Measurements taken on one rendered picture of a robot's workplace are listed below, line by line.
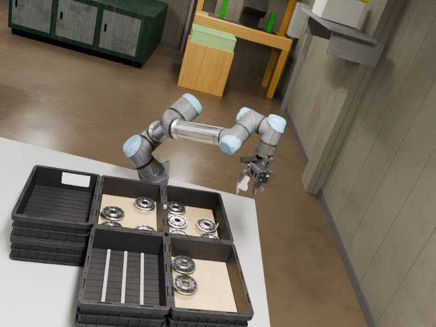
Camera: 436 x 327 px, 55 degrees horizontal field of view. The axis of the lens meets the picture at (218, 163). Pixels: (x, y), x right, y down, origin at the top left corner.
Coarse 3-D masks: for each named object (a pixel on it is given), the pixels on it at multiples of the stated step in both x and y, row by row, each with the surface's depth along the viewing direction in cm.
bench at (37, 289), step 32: (0, 160) 228; (32, 160) 237; (64, 160) 246; (0, 192) 205; (224, 192) 264; (0, 224) 185; (256, 224) 241; (0, 256) 169; (256, 256) 215; (0, 288) 156; (32, 288) 160; (64, 288) 164; (256, 288) 194; (0, 320) 144; (32, 320) 148; (64, 320) 151; (256, 320) 177
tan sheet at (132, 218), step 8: (104, 200) 199; (112, 200) 201; (120, 200) 203; (128, 200) 205; (128, 208) 199; (128, 216) 194; (136, 216) 196; (144, 216) 197; (152, 216) 199; (128, 224) 188; (136, 224) 190; (152, 224) 193
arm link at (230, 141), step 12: (168, 120) 182; (180, 120) 181; (168, 132) 181; (180, 132) 177; (192, 132) 172; (204, 132) 168; (216, 132) 164; (228, 132) 161; (240, 132) 160; (216, 144) 166; (228, 144) 157; (240, 144) 160
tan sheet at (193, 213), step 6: (186, 210) 211; (192, 210) 212; (198, 210) 214; (204, 210) 215; (210, 210) 217; (186, 216) 206; (192, 216) 208; (198, 216) 209; (204, 216) 211; (210, 216) 212; (192, 222) 203; (192, 228) 199; (192, 234) 195; (198, 234) 196; (216, 234) 200
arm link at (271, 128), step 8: (264, 120) 164; (272, 120) 161; (280, 120) 161; (264, 128) 163; (272, 128) 161; (280, 128) 161; (264, 136) 164; (272, 136) 162; (280, 136) 164; (272, 144) 164
